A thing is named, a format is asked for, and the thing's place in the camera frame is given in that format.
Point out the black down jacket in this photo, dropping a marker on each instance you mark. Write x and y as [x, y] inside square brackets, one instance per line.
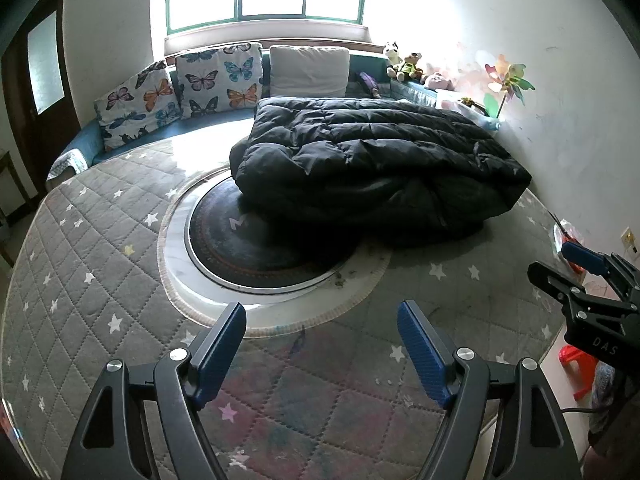
[375, 160]

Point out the red plastic stool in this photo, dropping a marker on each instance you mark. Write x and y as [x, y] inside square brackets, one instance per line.
[577, 365]

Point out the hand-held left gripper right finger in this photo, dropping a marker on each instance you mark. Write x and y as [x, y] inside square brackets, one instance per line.
[422, 355]

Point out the pink plush toy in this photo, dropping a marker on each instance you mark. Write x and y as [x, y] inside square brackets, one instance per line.
[440, 81]

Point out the clear plastic bag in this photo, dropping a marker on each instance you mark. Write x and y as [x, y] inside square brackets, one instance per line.
[565, 232]

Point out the brown plush toy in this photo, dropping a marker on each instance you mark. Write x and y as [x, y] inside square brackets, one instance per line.
[412, 67]

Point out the round black white mat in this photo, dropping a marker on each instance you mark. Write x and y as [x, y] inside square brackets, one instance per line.
[240, 250]

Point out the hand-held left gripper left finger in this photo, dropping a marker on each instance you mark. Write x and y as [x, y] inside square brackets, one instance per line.
[220, 355]

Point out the plain white pillow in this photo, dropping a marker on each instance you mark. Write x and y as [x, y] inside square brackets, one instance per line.
[307, 70]

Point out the grey star quilted mattress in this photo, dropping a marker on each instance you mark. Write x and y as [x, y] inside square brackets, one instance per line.
[100, 280]

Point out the clear plastic box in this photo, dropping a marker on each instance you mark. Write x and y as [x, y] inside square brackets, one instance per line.
[465, 110]

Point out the blue sofa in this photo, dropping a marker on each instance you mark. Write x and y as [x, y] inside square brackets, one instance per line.
[200, 127]

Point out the colourful pinwheel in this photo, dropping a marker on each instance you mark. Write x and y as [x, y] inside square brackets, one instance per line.
[507, 82]

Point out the white wall socket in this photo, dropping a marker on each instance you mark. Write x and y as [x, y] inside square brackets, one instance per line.
[631, 242]

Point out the white plush toy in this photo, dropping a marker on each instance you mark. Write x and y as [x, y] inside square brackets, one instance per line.
[393, 57]

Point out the grey patterned cloth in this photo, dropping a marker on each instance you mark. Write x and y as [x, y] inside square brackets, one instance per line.
[67, 167]

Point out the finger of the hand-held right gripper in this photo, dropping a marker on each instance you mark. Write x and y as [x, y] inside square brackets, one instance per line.
[582, 255]
[555, 282]

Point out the dark wooden door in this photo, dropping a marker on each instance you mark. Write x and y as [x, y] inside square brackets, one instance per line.
[30, 130]

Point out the butterfly print pillow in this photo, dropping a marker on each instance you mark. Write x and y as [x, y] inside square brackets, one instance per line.
[137, 105]
[220, 80]

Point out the purple toy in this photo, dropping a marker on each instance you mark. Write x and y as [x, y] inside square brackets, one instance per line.
[369, 84]

